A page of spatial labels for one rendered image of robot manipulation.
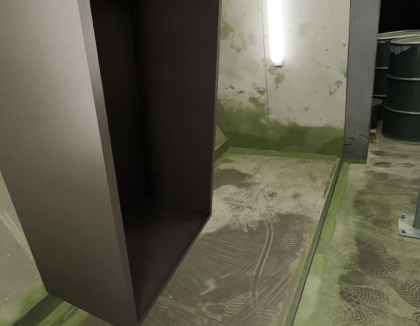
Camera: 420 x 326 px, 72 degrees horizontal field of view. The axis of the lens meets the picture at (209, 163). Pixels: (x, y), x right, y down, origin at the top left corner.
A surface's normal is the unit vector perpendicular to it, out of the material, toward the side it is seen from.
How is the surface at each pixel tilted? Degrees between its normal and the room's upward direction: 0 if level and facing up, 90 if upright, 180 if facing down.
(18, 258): 57
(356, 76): 90
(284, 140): 90
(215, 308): 0
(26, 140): 91
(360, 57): 90
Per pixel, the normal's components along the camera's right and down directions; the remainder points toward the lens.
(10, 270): 0.64, -0.41
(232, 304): -0.15, -0.90
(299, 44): -0.48, 0.44
